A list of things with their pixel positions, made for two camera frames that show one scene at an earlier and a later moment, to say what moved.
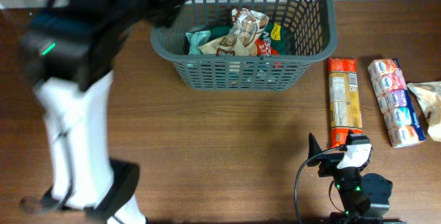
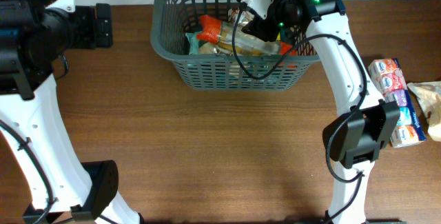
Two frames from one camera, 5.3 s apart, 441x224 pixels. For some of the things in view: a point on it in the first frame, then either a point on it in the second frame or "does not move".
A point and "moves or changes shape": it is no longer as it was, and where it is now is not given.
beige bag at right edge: (428, 94) does not move
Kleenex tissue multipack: (397, 106) does not move
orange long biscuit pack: (345, 113) moves or changes shape
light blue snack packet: (196, 39) does not move
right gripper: (332, 158) to (263, 29)
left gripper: (165, 2) to (103, 25)
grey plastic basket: (304, 5) does not move
